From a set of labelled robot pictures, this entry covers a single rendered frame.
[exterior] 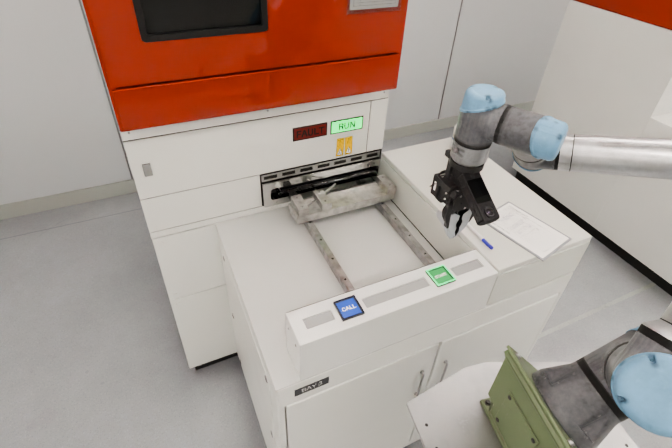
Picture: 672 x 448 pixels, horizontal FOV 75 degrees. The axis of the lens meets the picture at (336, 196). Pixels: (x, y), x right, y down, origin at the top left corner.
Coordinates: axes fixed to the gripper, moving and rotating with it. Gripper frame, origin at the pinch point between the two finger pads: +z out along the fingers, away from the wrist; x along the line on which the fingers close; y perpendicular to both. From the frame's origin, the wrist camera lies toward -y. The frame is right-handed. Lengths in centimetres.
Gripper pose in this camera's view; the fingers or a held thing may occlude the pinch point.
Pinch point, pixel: (453, 235)
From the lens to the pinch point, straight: 105.7
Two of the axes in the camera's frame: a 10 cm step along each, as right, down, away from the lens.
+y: -4.2, -5.7, 7.1
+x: -9.1, 2.2, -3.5
